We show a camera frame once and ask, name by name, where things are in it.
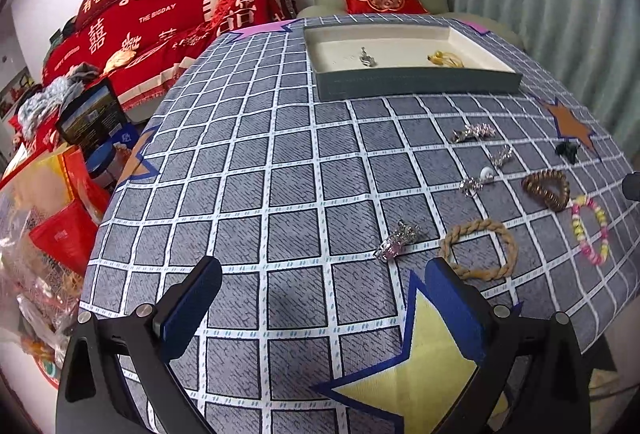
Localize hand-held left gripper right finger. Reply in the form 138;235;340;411
424;257;593;434

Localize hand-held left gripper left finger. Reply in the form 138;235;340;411
55;255;223;434

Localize pink yellow bead bracelet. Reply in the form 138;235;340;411
570;195;612;264

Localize tan braided rope hair tie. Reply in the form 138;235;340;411
439;218;517;280

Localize brown beaded heart bracelet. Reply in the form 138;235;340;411
521;169;572;212

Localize silver pearl brooch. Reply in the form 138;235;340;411
459;167;497;197

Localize silver chain earring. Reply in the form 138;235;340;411
489;144;514;171

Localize sparkly silver hair clip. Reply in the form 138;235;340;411
451;123;497;144

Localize green tray with cream lining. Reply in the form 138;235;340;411
302;24;523;100

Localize red paper bag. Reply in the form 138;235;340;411
27;201;101;275

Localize blue round tin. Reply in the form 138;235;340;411
85;149;121;190

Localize clear plastic bags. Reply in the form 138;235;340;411
0;189;86;365

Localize grey checked star tablecloth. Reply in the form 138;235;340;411
77;14;636;434

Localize orange paper bag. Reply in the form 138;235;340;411
0;147;96;220

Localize black printed box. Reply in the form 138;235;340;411
55;78;128;150

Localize grey cloth pile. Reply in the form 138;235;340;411
17;64;101;140

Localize cream round fan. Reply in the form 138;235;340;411
102;47;138;75

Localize red printed sofa cover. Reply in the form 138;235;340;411
42;0;301;110

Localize low wall picture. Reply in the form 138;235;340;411
0;67;33;120

